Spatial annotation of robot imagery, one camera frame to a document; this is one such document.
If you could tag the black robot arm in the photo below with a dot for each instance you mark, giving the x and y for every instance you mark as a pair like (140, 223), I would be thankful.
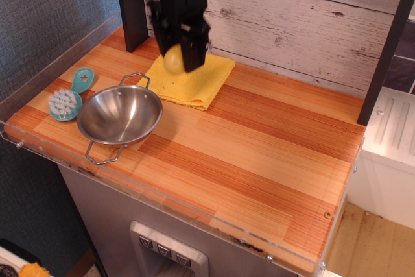
(181, 22)

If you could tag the yellow potato ball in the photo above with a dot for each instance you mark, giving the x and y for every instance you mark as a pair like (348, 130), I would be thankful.
(173, 60)

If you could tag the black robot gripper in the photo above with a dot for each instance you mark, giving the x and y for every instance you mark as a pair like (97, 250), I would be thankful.
(170, 18)

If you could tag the yellow folded cloth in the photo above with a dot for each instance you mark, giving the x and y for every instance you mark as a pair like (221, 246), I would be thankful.
(195, 89)

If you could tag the silver toy fridge cabinet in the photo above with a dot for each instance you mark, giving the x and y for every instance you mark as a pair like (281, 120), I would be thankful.
(108, 214)

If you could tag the steel two-handled bowl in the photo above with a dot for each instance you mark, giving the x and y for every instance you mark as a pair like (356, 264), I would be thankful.
(120, 115)

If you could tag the white plastic sink unit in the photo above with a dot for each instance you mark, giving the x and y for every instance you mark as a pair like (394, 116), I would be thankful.
(383, 178)

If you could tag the silver dispenser button panel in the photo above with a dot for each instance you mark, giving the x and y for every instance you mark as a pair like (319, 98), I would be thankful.
(162, 255)

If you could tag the teal scrub brush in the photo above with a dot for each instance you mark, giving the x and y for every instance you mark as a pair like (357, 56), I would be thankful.
(65, 104)

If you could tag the dark vertical post right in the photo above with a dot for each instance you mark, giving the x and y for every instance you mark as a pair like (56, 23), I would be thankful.
(396, 30)

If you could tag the yellow object bottom left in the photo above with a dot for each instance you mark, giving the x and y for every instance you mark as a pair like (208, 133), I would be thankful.
(33, 270)

